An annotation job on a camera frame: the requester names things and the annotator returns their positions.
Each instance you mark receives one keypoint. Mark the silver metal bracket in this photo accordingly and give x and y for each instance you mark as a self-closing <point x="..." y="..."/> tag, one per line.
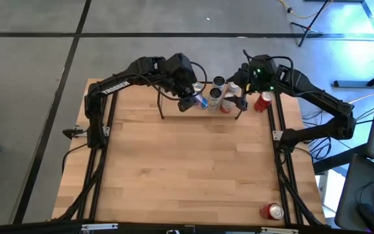
<point x="99" y="226"/>
<point x="279" y="230"/>

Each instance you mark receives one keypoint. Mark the black aluminium table frame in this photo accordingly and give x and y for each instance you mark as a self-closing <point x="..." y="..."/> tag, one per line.
<point x="148" y="228"/>

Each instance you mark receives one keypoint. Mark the tall silver beverage can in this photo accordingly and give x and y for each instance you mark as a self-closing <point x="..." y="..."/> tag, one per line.
<point x="214" y="102"/>

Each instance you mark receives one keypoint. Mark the white corner bracket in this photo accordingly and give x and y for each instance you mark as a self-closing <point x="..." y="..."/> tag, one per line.
<point x="276" y="134"/>
<point x="106" y="131"/>

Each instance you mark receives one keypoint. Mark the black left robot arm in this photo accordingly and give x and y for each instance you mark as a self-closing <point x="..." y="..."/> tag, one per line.
<point x="115" y="86"/>

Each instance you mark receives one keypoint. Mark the grey side desk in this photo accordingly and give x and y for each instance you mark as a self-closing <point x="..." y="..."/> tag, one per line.
<point x="352" y="195"/>

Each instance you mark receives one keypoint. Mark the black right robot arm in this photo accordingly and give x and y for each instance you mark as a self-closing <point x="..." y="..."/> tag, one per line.
<point x="320" y="97"/>

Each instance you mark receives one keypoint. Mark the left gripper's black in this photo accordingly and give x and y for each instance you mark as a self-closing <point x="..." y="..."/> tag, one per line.
<point x="182" y="73"/>

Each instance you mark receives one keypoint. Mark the red beverage can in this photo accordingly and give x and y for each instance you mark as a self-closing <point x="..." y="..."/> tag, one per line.
<point x="271" y="212"/>
<point x="262" y="103"/>

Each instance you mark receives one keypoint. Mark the black computer mouse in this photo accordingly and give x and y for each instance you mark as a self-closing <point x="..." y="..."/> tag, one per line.
<point x="373" y="217"/>

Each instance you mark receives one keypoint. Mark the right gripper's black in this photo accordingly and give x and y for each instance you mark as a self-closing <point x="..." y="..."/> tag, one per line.
<point x="258" y="73"/>

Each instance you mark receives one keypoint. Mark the black tripod stand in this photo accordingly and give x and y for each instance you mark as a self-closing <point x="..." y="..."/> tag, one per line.
<point x="307" y="29"/>

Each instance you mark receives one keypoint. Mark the black desk crossbar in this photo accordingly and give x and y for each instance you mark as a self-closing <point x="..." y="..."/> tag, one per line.
<point x="336" y="161"/>

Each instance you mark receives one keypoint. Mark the blue and silver can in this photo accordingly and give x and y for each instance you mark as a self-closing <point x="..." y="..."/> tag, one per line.
<point x="202" y="103"/>

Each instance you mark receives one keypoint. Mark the dark-lidded beverage can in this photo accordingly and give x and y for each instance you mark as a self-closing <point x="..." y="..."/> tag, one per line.
<point x="219" y="83"/>

